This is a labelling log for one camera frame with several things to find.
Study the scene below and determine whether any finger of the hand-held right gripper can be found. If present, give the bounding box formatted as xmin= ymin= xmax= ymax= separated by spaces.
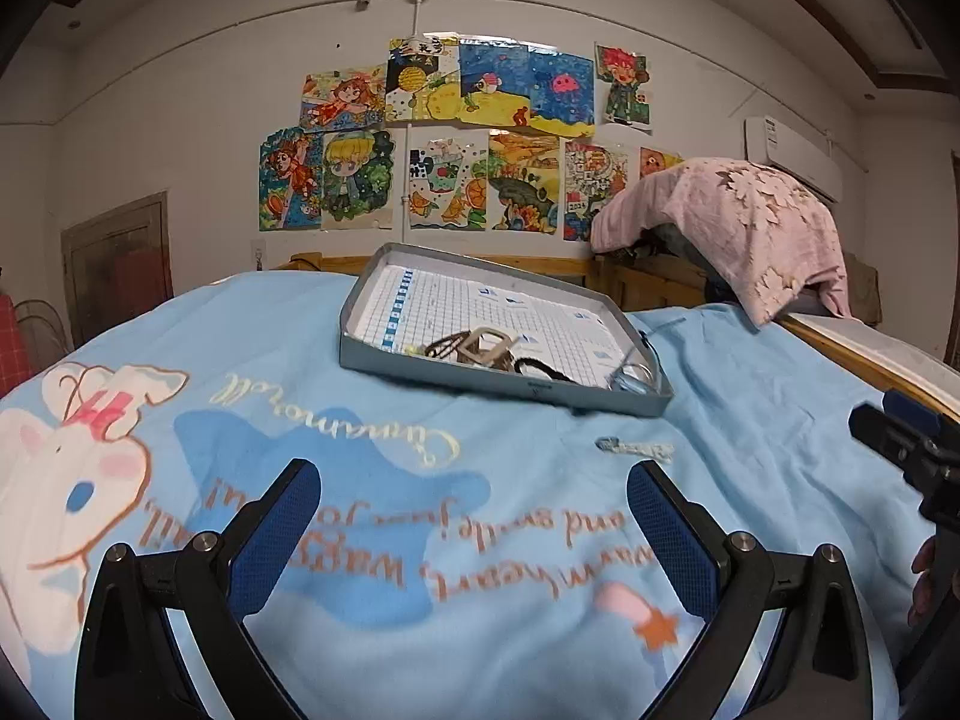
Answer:
xmin=883 ymin=388 xmax=960 ymax=445
xmin=849 ymin=403 xmax=951 ymax=479

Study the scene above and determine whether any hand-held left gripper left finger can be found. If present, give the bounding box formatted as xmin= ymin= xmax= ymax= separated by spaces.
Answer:
xmin=75 ymin=459 xmax=322 ymax=720

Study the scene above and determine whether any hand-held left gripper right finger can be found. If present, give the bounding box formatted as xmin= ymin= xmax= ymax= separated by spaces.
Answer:
xmin=626 ymin=461 xmax=875 ymax=720

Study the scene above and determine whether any black hair tie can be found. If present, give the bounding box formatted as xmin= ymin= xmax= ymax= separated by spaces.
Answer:
xmin=512 ymin=355 xmax=580 ymax=388

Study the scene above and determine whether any hair tie with wooden bead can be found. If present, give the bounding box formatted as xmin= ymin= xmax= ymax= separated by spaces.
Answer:
xmin=405 ymin=335 xmax=470 ymax=362

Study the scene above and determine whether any grey tray with grid paper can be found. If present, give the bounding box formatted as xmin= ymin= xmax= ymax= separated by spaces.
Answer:
xmin=339 ymin=242 xmax=674 ymax=419

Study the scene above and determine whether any person's right hand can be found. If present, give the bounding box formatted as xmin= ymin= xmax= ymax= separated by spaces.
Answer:
xmin=908 ymin=536 xmax=940 ymax=629

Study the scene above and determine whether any white mattress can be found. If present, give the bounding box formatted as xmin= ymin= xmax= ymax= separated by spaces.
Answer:
xmin=798 ymin=313 xmax=960 ymax=392

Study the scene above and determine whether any silver hair clip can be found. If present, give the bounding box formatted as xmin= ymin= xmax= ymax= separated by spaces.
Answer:
xmin=595 ymin=436 xmax=675 ymax=464

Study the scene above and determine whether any khaki hanging jacket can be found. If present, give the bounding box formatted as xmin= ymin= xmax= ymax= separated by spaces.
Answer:
xmin=844 ymin=255 xmax=883 ymax=328

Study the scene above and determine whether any blue printed blanket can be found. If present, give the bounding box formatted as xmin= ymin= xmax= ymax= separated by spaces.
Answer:
xmin=0 ymin=270 xmax=960 ymax=720

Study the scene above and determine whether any pink floral cloth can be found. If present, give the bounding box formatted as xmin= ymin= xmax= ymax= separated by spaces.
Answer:
xmin=589 ymin=156 xmax=853 ymax=328

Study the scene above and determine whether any wooden headboard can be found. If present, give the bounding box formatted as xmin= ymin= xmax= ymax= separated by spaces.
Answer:
xmin=273 ymin=250 xmax=722 ymax=314

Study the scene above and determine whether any white air conditioner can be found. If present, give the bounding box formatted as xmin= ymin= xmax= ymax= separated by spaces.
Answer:
xmin=742 ymin=115 xmax=845 ymax=204

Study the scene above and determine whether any brown wooden door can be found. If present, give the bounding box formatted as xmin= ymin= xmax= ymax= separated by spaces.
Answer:
xmin=61 ymin=192 xmax=174 ymax=350

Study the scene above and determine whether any red plaid cloth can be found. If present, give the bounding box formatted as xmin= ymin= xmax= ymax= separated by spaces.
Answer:
xmin=0 ymin=289 xmax=20 ymax=377

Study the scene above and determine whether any ceiling air vent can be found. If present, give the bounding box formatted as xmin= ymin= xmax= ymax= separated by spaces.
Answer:
xmin=884 ymin=0 xmax=929 ymax=51

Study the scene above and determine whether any wooden bed side rail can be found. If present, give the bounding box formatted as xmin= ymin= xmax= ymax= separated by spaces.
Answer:
xmin=780 ymin=311 xmax=960 ymax=422

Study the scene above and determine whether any group of colourful wall drawings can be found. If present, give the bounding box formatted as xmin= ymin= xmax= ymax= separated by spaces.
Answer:
xmin=258 ymin=36 xmax=688 ymax=242

